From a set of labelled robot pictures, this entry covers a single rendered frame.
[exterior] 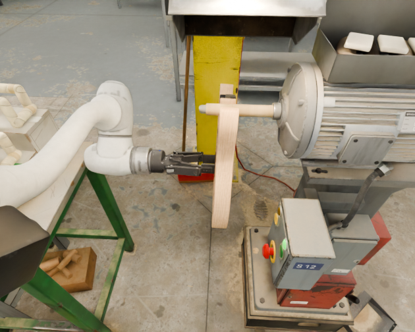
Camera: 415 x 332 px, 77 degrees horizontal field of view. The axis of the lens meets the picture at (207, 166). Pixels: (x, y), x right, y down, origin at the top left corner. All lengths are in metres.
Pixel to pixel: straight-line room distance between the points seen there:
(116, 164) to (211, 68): 0.98
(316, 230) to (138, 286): 1.33
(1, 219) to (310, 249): 0.56
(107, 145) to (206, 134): 1.16
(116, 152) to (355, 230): 0.78
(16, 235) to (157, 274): 1.63
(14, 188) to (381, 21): 0.82
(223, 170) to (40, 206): 0.65
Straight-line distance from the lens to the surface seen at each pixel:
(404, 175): 0.90
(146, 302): 1.76
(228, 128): 0.62
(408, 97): 0.75
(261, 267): 1.50
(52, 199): 1.05
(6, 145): 1.08
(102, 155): 0.85
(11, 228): 0.20
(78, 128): 0.68
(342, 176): 0.81
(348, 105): 0.69
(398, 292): 2.09
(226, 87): 0.91
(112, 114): 0.80
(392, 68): 0.68
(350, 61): 0.64
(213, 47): 1.59
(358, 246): 0.97
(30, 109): 1.13
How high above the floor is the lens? 1.66
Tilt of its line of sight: 46 degrees down
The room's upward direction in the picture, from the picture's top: straight up
